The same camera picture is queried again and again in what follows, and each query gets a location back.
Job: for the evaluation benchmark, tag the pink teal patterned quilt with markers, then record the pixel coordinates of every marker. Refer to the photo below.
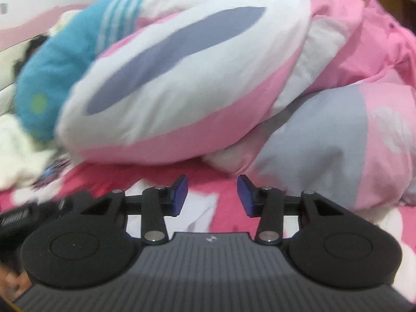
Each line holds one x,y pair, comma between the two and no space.
195,71

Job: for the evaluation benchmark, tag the pink bed headboard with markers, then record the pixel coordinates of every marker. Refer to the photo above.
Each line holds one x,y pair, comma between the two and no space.
19,29

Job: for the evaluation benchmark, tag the pink floral blanket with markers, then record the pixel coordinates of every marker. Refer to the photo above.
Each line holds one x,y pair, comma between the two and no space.
208,172

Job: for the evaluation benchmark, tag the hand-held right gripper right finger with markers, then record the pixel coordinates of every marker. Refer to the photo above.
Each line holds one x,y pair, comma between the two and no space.
245,198

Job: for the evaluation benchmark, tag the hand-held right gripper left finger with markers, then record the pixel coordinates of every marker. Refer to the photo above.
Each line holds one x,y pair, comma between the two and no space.
179,195

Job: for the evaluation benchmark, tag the cream fleece garment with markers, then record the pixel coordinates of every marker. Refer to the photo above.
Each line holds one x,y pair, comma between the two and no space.
19,156

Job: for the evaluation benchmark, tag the person's left hand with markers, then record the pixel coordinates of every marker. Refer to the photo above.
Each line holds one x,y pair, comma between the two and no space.
11,282

